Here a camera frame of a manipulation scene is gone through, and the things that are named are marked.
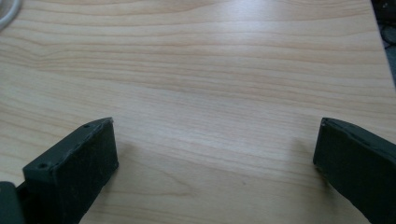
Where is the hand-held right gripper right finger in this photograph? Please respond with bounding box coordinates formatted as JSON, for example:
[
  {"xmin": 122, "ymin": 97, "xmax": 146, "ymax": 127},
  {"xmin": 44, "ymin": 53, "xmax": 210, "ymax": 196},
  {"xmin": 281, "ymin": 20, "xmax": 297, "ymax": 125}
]
[{"xmin": 312, "ymin": 117, "xmax": 396, "ymax": 224}]

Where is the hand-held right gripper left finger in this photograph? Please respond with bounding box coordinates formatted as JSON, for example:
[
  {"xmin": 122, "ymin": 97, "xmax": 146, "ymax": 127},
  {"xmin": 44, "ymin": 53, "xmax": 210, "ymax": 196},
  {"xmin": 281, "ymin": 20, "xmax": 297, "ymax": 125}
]
[{"xmin": 16, "ymin": 117, "xmax": 120, "ymax": 224}]

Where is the white plate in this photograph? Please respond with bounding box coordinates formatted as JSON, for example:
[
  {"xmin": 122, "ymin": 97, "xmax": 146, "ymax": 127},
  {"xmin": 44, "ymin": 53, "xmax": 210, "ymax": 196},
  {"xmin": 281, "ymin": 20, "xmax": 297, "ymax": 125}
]
[{"xmin": 0, "ymin": 0, "xmax": 22, "ymax": 32}]

